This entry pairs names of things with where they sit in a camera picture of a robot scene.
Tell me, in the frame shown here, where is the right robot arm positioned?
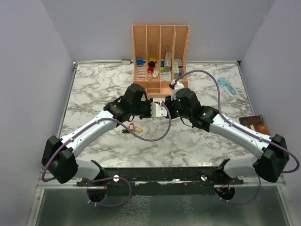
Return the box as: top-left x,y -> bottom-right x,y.
165,88 -> 289,184

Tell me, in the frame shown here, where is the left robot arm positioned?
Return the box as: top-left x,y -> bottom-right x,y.
41,84 -> 153,186

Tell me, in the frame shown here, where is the yellow key tag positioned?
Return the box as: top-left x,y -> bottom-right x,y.
133,127 -> 143,133

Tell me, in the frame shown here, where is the black key tag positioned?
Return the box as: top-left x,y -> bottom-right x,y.
121,129 -> 130,134

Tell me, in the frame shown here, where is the white red box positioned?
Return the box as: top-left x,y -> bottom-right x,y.
174,59 -> 183,77

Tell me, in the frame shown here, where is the blue block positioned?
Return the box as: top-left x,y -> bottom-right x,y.
136,59 -> 145,67

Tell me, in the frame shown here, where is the tall grey box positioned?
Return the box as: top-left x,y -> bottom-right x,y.
164,52 -> 172,72

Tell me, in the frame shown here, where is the blue toothbrush package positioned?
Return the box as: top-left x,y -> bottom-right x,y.
217,77 -> 238,98

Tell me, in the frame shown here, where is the peach desk organizer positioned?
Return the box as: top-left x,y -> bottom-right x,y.
132,25 -> 190,98

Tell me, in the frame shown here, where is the paperback book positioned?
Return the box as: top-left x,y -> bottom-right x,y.
239,115 -> 269,135

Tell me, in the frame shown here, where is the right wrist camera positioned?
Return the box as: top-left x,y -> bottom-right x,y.
169,80 -> 185,101

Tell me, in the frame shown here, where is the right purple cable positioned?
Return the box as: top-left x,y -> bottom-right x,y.
175,69 -> 301,205

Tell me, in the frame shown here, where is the purple cable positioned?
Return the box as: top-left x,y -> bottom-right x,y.
41,101 -> 172,207
175,69 -> 301,205

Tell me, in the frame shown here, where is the white adapter at wall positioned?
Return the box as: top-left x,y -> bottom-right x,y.
121,59 -> 132,65

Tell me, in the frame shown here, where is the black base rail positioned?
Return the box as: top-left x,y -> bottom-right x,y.
77,166 -> 243,196

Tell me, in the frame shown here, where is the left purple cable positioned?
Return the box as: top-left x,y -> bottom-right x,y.
41,101 -> 172,207

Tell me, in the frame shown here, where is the aluminium frame bar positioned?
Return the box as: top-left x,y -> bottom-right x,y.
36,170 -> 80,189

